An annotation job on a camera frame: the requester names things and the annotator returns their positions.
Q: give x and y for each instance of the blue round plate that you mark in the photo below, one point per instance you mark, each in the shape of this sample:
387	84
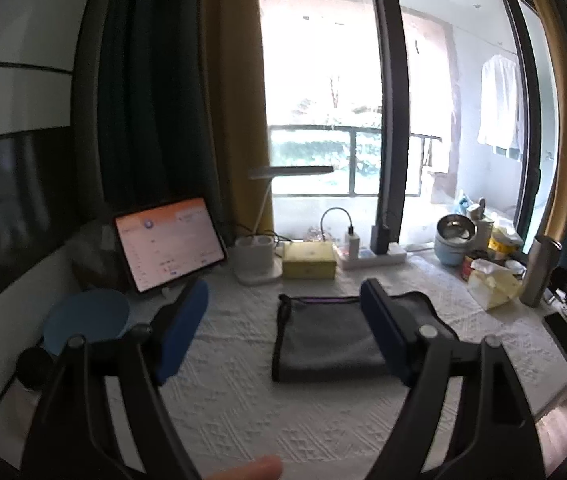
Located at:
86	320

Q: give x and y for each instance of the steel thermos bottle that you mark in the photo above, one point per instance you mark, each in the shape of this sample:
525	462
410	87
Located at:
538	272

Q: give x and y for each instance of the grey towel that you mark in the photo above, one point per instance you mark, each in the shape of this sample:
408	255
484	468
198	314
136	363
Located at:
323	340

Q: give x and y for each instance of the yellow container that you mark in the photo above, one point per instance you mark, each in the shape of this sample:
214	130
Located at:
506	244

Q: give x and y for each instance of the black wall screen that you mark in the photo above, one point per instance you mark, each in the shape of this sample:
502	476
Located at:
8	220

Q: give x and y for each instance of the yellow box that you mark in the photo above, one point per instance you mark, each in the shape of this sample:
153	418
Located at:
309	260

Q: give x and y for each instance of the dark green curtain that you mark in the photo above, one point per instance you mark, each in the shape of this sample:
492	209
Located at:
153	85

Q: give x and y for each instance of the white power strip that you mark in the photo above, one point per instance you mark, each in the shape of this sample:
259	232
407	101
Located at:
388	256

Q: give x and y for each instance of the yellow curtain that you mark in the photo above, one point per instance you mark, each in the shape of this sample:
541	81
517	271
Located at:
236	110
558	110

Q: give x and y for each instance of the black window frame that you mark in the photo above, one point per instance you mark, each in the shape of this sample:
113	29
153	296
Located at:
393	85

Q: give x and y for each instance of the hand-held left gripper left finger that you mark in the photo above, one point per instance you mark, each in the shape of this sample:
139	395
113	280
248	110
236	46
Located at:
183	332

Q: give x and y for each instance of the light blue bowl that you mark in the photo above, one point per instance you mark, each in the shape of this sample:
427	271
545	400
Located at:
451	255

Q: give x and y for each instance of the black round object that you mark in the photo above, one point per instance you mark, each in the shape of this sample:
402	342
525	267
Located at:
33	367

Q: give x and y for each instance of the black plug adapter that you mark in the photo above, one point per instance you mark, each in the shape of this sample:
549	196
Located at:
380	237

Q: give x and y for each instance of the white patterned tablecloth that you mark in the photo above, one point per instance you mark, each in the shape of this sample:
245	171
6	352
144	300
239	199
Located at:
288	420

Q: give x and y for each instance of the balcony railing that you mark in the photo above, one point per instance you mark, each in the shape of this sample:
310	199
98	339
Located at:
338	160

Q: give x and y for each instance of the white hanging shirt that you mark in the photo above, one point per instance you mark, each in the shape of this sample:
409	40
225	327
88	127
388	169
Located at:
499	105

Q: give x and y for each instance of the white desk lamp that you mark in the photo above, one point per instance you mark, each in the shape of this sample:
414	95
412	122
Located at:
258	255

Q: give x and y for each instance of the yellow tissue pack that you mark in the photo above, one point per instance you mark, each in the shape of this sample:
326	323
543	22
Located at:
493	287

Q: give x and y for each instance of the tablet with lit screen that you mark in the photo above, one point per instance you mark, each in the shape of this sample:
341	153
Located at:
168	245

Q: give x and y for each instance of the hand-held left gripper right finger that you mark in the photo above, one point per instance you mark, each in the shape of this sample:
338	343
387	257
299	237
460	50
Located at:
383	332

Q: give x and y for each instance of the metal bowl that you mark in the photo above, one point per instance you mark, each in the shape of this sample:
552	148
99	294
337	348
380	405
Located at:
456	227

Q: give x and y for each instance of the black phone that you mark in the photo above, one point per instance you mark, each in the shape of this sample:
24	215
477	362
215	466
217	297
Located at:
566	338

